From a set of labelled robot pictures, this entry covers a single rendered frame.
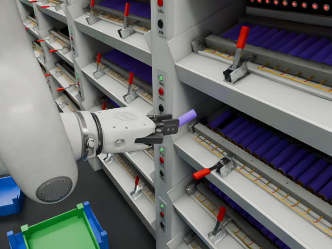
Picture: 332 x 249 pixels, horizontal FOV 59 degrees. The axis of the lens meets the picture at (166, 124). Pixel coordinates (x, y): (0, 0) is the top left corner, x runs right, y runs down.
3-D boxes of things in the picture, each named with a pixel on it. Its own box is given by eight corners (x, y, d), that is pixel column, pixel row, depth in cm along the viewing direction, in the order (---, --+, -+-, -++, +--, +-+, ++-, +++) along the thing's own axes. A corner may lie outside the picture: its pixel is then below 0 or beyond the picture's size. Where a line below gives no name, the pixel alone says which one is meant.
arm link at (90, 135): (84, 124, 44) (103, 122, 46) (67, 104, 51) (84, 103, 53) (83, 172, 48) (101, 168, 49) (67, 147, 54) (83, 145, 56)
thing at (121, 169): (159, 237, 100) (145, 216, 92) (95, 154, 145) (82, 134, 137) (204, 200, 106) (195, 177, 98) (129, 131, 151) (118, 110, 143)
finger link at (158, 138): (158, 144, 50) (167, 132, 55) (116, 133, 51) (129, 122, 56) (157, 150, 50) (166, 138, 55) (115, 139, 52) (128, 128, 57)
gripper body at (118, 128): (99, 127, 45) (160, 119, 51) (77, 104, 53) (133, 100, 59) (97, 168, 48) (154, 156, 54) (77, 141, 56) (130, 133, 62)
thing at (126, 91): (158, 138, 82) (141, 100, 73) (85, 77, 127) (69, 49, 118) (212, 100, 87) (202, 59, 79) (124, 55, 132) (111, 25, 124)
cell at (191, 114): (190, 112, 64) (166, 126, 62) (192, 107, 62) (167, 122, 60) (195, 118, 63) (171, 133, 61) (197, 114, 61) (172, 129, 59)
